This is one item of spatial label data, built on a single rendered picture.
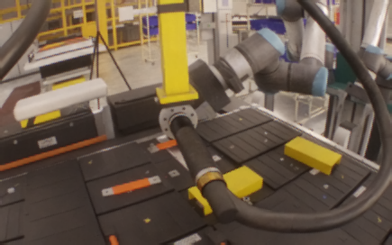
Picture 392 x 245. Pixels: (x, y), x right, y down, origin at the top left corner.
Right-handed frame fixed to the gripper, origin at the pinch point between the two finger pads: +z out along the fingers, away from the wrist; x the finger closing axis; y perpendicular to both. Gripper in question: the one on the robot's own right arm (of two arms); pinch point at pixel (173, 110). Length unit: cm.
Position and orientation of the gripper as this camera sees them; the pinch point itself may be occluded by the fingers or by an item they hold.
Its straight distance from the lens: 68.6
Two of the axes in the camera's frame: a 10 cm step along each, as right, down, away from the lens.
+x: -5.3, -7.1, -4.7
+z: -8.1, 5.9, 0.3
